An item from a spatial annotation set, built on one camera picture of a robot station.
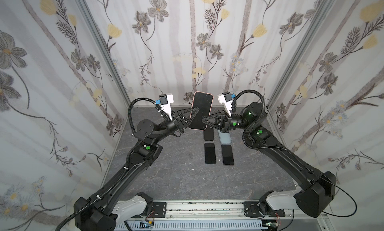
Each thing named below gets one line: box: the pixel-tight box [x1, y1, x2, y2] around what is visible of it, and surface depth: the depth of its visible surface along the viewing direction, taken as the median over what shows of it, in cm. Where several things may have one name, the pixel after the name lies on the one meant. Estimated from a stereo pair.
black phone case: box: [203, 125, 214, 141], surface depth 106 cm
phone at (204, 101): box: [189, 91, 214, 131], surface depth 55 cm
